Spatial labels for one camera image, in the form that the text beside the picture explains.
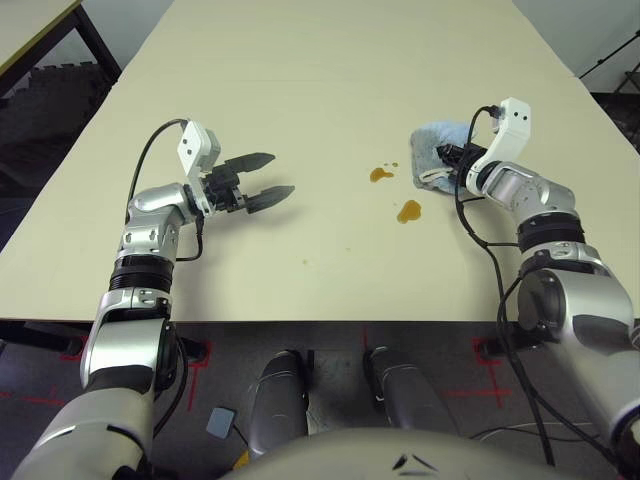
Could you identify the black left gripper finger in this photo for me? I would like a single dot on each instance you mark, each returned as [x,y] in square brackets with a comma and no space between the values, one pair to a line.
[252,161]
[270,198]

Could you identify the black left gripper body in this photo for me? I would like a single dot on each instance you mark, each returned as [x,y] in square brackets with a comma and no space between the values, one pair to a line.
[225,187]

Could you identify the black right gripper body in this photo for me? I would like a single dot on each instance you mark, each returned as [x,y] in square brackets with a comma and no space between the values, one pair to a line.
[467,152]

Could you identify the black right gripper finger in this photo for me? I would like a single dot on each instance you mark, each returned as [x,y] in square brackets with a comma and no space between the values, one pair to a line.
[443,151]

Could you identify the fluffy light blue rag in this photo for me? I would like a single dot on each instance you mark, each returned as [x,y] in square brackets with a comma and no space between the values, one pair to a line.
[430,137]

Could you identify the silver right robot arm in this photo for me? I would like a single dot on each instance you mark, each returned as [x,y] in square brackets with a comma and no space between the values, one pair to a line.
[590,310]

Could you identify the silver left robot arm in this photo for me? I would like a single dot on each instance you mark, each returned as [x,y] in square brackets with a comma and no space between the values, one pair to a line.
[125,350]

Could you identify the brown liquid puddle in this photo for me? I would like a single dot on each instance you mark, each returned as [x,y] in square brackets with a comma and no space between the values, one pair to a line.
[410,210]
[380,174]

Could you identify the black foam puzzle floor mat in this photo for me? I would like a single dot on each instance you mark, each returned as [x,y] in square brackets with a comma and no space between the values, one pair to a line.
[50,110]
[617,120]

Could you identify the black tripod stand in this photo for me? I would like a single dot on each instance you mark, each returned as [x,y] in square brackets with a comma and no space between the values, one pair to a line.
[599,63]

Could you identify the grey left robot leg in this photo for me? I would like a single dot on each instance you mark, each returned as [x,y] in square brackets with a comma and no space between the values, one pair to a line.
[277,395]

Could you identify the grey robot leg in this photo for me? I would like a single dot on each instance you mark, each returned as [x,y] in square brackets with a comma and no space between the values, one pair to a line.
[277,395]
[405,395]

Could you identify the black table base foot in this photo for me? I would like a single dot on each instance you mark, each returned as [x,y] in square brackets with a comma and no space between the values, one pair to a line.
[505,346]
[50,340]

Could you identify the grey square foot pedal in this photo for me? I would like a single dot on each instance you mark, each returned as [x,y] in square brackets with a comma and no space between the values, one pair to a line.
[221,422]

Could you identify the grey right robot leg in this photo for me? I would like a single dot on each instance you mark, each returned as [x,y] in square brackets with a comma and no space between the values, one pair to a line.
[405,395]

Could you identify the grey robot torso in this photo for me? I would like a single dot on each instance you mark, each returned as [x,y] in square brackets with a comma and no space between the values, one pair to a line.
[350,455]

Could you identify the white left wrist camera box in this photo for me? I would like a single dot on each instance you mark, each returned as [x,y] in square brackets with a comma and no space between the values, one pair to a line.
[192,142]

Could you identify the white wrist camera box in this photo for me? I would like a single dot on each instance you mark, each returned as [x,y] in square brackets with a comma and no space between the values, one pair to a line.
[515,120]
[192,142]

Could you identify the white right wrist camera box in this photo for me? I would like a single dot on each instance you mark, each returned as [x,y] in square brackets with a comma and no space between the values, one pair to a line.
[515,120]

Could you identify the neighbour table with black frame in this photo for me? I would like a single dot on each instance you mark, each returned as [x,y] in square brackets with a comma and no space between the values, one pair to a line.
[25,25]

